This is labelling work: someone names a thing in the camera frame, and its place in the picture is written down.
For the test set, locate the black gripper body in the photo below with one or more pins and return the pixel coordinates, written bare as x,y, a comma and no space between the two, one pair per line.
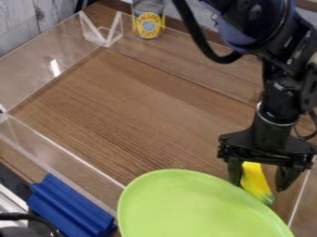
268,143

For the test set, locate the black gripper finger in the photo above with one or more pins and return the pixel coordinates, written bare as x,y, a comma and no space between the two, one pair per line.
234,170
285,177

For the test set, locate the clear acrylic corner bracket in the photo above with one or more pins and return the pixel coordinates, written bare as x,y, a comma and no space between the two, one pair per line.
102,35

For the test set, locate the green plate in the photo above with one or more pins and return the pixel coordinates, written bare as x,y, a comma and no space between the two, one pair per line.
183,203

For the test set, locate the blue plastic block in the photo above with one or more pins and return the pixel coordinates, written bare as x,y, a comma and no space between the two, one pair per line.
75,215

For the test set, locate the clear acrylic wall panels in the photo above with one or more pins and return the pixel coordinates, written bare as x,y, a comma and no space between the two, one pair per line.
132,108

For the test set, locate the yellow labelled tin can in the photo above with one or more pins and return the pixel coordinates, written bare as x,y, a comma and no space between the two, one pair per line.
148,18

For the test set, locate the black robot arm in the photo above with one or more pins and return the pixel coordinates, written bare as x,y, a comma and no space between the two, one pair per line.
265,28

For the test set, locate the yellow banana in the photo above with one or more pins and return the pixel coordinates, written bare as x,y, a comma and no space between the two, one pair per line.
255,184

